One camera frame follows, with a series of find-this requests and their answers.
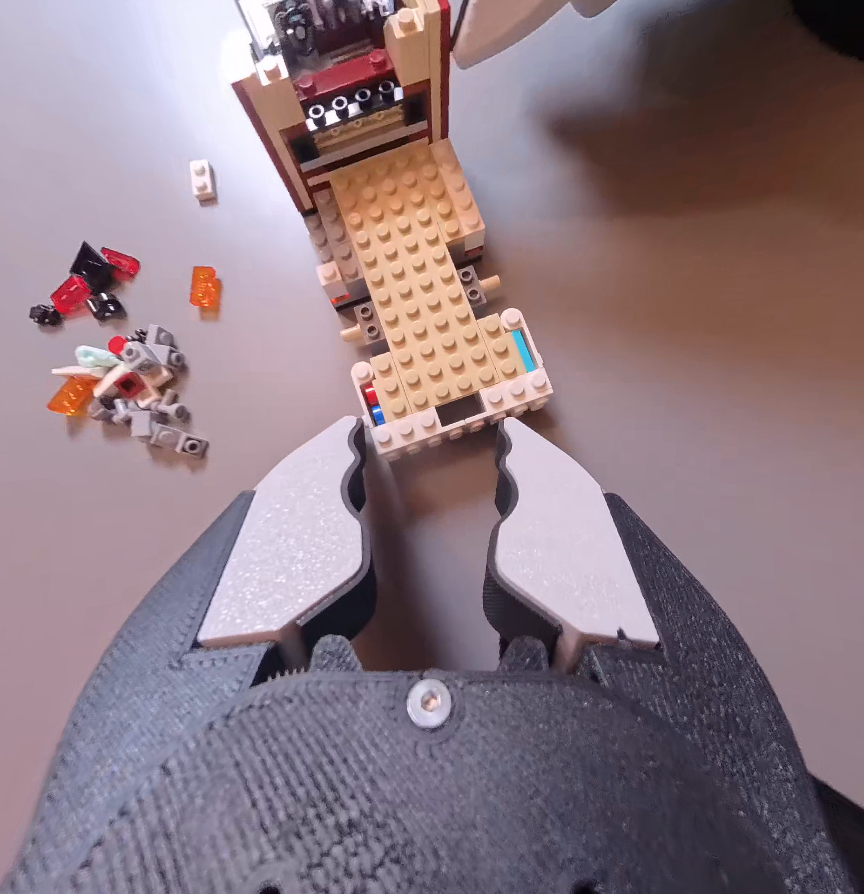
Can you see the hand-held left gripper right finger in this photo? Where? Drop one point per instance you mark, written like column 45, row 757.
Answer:
column 571, row 552

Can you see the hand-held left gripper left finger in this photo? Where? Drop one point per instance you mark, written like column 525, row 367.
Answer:
column 292, row 538

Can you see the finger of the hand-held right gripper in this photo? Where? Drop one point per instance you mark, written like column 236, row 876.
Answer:
column 591, row 5
column 502, row 28

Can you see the toy brick truck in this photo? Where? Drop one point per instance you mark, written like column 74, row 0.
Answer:
column 418, row 279

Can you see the pile of small loose bricks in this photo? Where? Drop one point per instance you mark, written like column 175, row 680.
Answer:
column 139, row 391

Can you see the orange transparent brick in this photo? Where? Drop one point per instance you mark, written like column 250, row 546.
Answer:
column 205, row 288

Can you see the small white brick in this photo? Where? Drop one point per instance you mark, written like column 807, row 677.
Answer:
column 204, row 181

